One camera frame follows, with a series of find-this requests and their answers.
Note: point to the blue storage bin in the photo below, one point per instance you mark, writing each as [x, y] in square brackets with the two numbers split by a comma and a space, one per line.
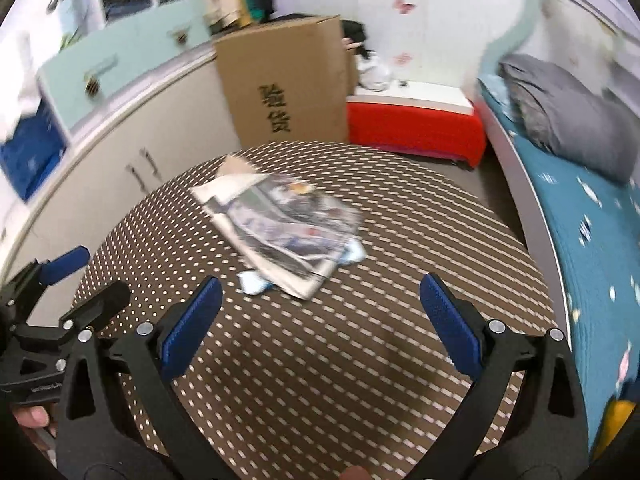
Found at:
[32, 155]

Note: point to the white floral pillow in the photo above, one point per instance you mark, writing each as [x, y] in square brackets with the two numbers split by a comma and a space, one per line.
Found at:
[580, 20]

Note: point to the white plastic bag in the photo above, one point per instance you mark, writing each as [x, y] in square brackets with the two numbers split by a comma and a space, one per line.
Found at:
[375, 72]

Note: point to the pink butterfly wall sticker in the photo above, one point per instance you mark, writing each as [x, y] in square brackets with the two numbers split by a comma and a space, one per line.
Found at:
[404, 3]

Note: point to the light blue face mask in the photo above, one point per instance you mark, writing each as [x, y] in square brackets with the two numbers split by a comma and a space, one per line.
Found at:
[252, 282]

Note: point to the beige cabinet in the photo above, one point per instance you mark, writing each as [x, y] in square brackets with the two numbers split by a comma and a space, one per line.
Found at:
[125, 135]

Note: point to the pale pink butterfly sticker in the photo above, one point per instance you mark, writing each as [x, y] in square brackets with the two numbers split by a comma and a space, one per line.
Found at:
[402, 58]

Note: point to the teal drawer unit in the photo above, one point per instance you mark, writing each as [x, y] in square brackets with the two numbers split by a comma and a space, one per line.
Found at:
[130, 45]

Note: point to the person's left hand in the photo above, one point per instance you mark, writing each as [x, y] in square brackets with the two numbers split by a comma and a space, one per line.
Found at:
[32, 417]

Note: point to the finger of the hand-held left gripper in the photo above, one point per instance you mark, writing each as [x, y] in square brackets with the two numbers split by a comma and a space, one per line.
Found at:
[102, 300]
[65, 264]

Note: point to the grey blanket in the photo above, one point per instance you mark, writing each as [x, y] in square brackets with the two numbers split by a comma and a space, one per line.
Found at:
[565, 110]

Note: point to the bed with teal sheet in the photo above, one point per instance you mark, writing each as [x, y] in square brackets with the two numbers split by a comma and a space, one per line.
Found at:
[590, 240]

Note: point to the yellow bag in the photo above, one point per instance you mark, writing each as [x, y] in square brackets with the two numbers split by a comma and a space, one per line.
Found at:
[617, 427]

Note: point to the black bag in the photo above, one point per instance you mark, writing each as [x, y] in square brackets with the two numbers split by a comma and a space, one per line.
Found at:
[356, 35]

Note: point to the red storage box white lid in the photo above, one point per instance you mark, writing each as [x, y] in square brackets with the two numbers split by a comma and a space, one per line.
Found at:
[415, 127]

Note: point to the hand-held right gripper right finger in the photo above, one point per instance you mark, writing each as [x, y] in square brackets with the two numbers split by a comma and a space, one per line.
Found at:
[450, 325]

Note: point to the person's right hand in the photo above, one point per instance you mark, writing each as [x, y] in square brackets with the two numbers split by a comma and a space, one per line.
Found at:
[356, 473]

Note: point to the teal bunk bed frame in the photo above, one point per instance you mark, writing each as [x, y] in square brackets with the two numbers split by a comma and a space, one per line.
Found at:
[510, 35]

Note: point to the newspaper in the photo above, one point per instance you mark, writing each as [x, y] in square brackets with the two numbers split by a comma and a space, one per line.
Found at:
[280, 220]

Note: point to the tall cardboard box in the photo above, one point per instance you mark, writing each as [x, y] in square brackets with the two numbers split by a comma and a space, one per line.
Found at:
[280, 75]

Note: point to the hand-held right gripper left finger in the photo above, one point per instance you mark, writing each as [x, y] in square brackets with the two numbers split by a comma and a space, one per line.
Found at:
[192, 325]

